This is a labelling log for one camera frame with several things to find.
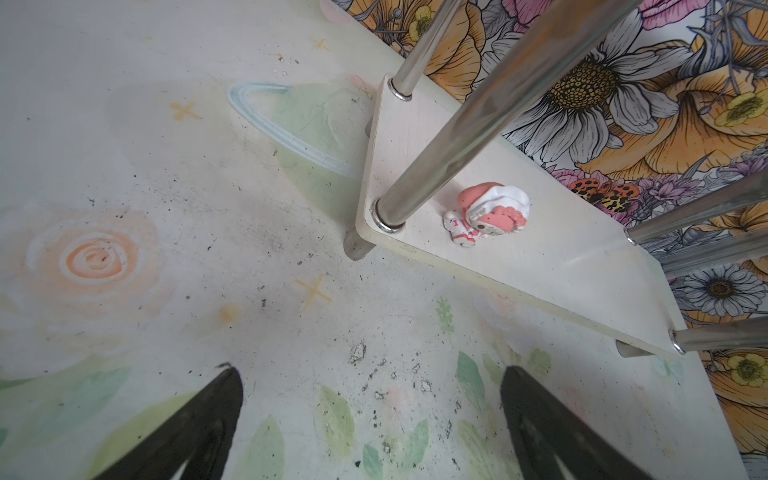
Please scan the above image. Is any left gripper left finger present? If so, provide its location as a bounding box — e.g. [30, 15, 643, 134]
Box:
[97, 367, 244, 479]

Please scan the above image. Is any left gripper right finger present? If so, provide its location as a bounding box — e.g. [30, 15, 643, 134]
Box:
[500, 366, 650, 479]

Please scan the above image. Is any pink white hooded toy figure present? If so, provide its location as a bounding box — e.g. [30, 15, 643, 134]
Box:
[443, 182, 531, 248]

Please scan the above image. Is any white two-tier shelf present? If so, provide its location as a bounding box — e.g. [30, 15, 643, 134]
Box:
[344, 1, 767, 362]

